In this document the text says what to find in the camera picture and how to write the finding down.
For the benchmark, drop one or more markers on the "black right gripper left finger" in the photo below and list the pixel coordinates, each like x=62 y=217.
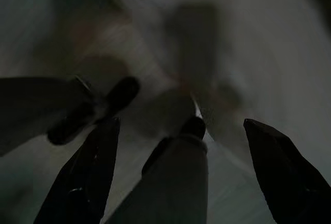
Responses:
x=82 y=177

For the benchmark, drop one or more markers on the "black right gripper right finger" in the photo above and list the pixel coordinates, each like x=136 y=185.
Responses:
x=284 y=182

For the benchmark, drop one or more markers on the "grey robot right leg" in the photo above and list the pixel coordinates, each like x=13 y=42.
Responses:
x=175 y=182

